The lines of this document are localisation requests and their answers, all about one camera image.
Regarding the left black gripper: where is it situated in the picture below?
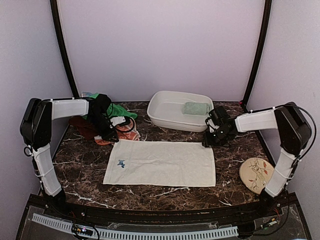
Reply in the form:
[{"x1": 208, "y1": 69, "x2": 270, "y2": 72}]
[{"x1": 86, "y1": 113, "x2": 119, "y2": 142}]

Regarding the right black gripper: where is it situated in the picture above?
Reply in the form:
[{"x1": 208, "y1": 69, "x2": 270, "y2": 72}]
[{"x1": 203, "y1": 127, "x2": 231, "y2": 147}]

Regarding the mint green panda towel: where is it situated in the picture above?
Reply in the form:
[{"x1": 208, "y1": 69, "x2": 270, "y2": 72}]
[{"x1": 182, "y1": 102, "x2": 212, "y2": 116}]

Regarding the white plastic basin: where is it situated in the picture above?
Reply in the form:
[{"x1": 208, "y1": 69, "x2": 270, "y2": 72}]
[{"x1": 147, "y1": 90, "x2": 214, "y2": 132}]

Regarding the cream white towel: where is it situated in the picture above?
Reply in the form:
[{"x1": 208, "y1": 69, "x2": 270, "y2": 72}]
[{"x1": 102, "y1": 139, "x2": 216, "y2": 188}]

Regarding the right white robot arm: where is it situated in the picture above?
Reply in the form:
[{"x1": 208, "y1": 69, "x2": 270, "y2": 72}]
[{"x1": 202, "y1": 102, "x2": 317, "y2": 198}]

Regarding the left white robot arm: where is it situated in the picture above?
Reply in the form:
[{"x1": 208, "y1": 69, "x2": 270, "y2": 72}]
[{"x1": 20, "y1": 94, "x2": 118, "y2": 218}]

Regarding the bright green towel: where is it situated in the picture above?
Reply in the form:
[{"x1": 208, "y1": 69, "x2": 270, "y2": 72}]
[{"x1": 89, "y1": 93, "x2": 138, "y2": 120}]

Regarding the dark red towel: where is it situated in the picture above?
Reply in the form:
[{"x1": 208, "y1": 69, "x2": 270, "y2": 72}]
[{"x1": 68, "y1": 116, "x2": 100, "y2": 140}]

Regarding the orange patterned towel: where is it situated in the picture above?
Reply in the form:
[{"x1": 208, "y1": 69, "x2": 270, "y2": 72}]
[{"x1": 94, "y1": 124, "x2": 141, "y2": 146}]

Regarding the round floral coaster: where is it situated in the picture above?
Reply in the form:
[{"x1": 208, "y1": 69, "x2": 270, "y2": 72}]
[{"x1": 239, "y1": 157, "x2": 274, "y2": 195}]

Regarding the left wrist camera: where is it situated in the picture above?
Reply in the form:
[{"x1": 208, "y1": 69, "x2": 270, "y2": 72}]
[{"x1": 110, "y1": 116, "x2": 127, "y2": 128}]

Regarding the black front rail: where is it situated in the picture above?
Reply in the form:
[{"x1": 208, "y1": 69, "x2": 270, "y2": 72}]
[{"x1": 24, "y1": 193, "x2": 298, "y2": 226}]

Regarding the white slotted cable duct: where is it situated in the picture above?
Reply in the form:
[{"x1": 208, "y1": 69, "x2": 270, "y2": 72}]
[{"x1": 31, "y1": 213, "x2": 239, "y2": 240}]

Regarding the left black frame post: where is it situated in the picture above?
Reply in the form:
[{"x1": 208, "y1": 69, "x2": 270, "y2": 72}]
[{"x1": 49, "y1": 0, "x2": 80, "y2": 98}]

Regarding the black frame post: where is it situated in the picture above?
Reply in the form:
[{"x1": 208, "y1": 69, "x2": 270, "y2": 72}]
[
  {"x1": 241, "y1": 0, "x2": 273, "y2": 108},
  {"x1": 49, "y1": 0, "x2": 80, "y2": 98}
]

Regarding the right black frame post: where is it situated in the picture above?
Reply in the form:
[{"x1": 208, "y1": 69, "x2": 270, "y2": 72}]
[{"x1": 241, "y1": 0, "x2": 273, "y2": 108}]

